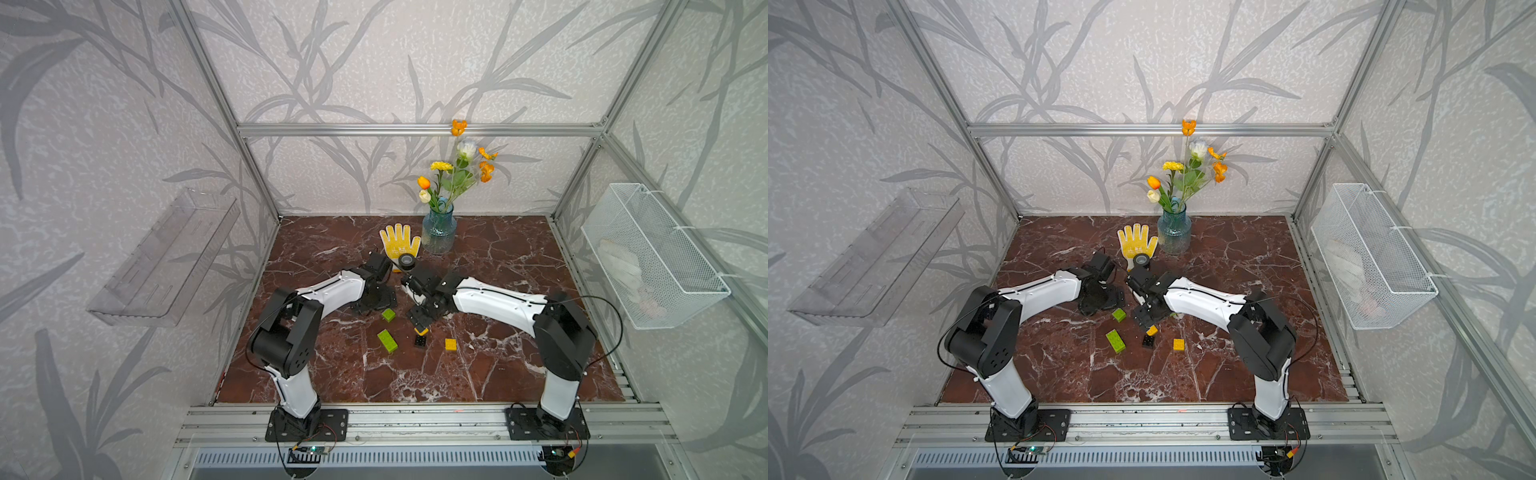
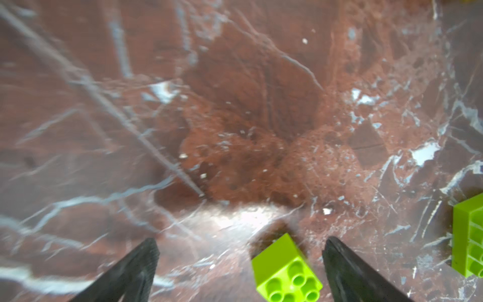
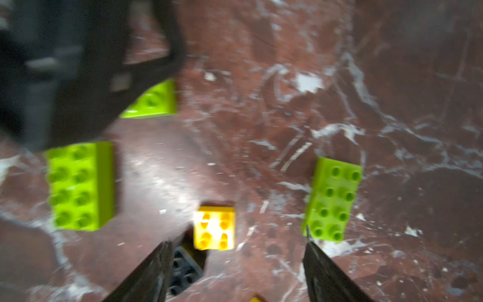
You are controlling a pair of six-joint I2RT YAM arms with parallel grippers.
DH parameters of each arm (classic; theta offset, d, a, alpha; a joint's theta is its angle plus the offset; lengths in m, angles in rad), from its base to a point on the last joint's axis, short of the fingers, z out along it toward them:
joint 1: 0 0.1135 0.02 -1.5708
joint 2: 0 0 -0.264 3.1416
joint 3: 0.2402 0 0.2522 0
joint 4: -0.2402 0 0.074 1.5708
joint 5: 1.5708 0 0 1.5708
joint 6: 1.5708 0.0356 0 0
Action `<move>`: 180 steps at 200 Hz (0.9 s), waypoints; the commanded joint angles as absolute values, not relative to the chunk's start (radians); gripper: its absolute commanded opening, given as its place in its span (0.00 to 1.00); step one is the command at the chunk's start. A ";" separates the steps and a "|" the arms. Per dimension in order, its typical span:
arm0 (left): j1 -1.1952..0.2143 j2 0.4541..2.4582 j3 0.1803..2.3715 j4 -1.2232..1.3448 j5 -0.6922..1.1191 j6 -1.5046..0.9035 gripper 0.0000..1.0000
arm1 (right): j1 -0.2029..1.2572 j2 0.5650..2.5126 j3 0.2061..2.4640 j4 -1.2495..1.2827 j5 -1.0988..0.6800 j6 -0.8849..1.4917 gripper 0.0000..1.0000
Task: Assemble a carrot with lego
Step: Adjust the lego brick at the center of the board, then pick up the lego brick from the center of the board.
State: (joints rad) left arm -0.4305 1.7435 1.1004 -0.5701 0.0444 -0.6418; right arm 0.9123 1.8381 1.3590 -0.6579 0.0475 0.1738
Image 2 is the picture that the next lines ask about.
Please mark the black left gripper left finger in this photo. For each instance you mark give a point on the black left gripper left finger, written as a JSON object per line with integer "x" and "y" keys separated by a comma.
{"x": 130, "y": 279}

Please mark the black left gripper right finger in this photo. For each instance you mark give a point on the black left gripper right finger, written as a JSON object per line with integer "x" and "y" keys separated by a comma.
{"x": 351, "y": 279}

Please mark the small green lego brick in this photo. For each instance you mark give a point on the small green lego brick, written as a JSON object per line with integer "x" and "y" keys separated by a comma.
{"x": 282, "y": 273}

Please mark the long green lego brick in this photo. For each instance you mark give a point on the long green lego brick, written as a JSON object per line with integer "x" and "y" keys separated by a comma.
{"x": 467, "y": 237}

